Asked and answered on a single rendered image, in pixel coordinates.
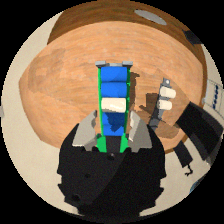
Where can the blue plastic bar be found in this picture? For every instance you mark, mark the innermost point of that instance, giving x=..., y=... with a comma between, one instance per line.
x=113, y=118
x=113, y=130
x=113, y=89
x=113, y=74

